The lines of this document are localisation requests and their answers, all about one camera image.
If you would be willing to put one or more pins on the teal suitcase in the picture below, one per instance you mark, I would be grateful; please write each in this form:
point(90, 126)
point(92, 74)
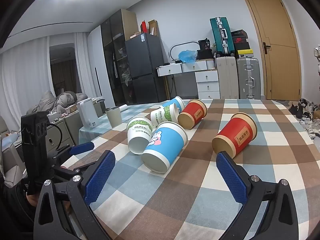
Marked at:
point(221, 36)

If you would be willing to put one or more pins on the checked tablecloth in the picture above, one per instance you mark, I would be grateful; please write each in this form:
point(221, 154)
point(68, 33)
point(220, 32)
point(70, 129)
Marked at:
point(200, 195)

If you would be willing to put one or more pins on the dark glass cabinet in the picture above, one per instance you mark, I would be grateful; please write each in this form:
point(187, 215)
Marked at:
point(117, 55)

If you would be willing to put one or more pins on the white kettle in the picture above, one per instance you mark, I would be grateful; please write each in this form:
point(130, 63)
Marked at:
point(87, 113)

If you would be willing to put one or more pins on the red and black shoe box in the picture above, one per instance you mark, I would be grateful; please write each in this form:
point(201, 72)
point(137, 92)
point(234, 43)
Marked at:
point(240, 42)

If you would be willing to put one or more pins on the white paper roll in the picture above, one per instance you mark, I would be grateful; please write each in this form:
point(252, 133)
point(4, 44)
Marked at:
point(124, 107)

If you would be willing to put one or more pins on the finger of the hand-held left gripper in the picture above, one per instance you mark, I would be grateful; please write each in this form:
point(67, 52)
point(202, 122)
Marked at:
point(80, 148)
point(75, 168)

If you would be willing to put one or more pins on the white suitcase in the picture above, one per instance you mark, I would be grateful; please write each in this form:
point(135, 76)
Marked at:
point(226, 77)

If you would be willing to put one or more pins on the cardboard box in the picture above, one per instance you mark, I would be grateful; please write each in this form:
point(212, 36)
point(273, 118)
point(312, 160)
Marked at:
point(153, 27)

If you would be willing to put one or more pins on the oval grey frame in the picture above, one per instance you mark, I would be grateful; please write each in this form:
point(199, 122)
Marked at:
point(175, 46)

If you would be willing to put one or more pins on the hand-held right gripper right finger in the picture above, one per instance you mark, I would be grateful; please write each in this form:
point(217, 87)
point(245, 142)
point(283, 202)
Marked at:
point(231, 180)

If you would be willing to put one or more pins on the blue plastic bag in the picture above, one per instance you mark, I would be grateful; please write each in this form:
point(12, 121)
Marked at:
point(187, 56)

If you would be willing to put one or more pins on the grey quilt pile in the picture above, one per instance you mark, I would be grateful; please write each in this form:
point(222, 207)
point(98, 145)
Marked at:
point(57, 101)

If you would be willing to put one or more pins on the silver suitcase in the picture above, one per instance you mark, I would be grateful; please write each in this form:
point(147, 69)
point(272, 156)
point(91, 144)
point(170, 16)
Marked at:
point(247, 77)

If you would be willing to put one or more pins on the black bag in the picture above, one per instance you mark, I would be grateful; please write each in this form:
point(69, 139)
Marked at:
point(205, 51)

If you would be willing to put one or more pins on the red paper cup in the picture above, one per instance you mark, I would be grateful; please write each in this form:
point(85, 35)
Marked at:
point(237, 135)
point(193, 112)

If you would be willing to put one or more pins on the white desk with drawers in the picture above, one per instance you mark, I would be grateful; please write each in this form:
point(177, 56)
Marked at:
point(207, 80)

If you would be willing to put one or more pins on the wooden door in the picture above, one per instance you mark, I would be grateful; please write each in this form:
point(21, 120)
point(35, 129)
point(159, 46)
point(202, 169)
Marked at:
point(275, 55)

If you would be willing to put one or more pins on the white wardrobe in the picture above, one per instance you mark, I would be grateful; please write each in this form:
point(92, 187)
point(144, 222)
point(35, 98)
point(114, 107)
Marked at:
point(100, 67)

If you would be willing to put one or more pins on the person's left forearm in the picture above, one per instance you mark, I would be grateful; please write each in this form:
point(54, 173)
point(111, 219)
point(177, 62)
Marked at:
point(13, 205)

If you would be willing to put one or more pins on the blue rabbit print paper cup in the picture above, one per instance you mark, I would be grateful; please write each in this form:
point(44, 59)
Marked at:
point(165, 146)

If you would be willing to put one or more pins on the grey bedside cabinet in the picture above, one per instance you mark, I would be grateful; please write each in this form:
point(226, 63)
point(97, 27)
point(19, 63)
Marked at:
point(60, 135)

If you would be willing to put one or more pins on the yellow and black box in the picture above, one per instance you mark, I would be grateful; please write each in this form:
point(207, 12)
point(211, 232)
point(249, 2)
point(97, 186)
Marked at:
point(245, 53)

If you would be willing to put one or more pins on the grey tumbler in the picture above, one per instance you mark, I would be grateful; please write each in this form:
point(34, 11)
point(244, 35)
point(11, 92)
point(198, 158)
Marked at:
point(113, 116)

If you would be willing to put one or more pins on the pile of shoes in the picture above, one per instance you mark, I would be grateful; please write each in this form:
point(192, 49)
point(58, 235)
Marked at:
point(306, 115)

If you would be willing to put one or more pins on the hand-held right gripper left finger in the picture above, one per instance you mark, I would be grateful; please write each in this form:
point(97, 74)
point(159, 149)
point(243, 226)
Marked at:
point(100, 177)

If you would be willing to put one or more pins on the black fridge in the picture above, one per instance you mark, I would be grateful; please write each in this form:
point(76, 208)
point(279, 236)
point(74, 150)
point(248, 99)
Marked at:
point(146, 67)

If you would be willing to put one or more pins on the white sheer curtain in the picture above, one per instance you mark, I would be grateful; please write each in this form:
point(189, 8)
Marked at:
point(25, 80)
point(83, 62)

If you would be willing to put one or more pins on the white green print paper cup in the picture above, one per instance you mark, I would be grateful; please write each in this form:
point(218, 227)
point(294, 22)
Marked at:
point(163, 115)
point(138, 133)

